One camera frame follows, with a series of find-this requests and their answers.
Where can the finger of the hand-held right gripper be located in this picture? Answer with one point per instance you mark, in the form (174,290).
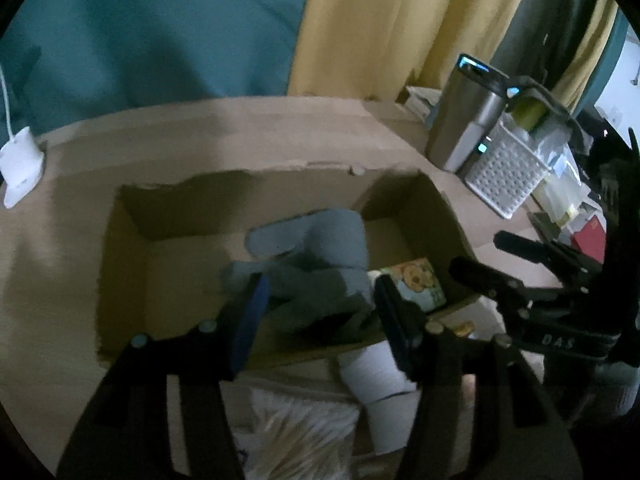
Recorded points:
(485,280)
(530,250)

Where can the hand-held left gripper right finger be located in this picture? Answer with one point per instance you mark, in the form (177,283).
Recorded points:
(397,325)

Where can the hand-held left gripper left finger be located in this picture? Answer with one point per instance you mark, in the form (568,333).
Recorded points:
(250,320)

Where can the cardboard box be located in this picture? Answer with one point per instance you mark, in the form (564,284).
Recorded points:
(190,270)

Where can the grey green cloth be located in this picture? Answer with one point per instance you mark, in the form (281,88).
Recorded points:
(325,260)

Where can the cotton swab bag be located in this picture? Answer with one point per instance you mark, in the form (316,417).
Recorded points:
(300,435)

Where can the black flat object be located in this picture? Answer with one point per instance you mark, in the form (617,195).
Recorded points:
(547,225)

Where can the cartoon printed packet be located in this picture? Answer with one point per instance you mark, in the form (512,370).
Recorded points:
(420,280)

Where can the red box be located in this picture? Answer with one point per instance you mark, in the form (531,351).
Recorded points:
(590,235)

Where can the white perforated basket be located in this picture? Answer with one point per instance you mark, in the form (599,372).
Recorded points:
(505,170)

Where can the clear plastic bags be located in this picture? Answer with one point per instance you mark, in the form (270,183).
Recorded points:
(555,155)

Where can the yellow green bottle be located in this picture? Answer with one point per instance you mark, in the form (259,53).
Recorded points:
(527,112)

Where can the steel tumbler black lid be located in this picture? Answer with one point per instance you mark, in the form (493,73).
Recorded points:
(460,120)

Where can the white papers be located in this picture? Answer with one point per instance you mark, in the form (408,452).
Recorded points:
(422,100)

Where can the dark green curtain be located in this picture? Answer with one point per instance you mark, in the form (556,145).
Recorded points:
(550,20)

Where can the yellow curtain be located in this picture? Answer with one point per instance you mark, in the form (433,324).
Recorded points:
(400,20)

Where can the white desk lamp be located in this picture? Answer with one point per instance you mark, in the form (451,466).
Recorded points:
(20,165)

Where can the teal curtain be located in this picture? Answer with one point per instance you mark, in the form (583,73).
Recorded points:
(150,35)

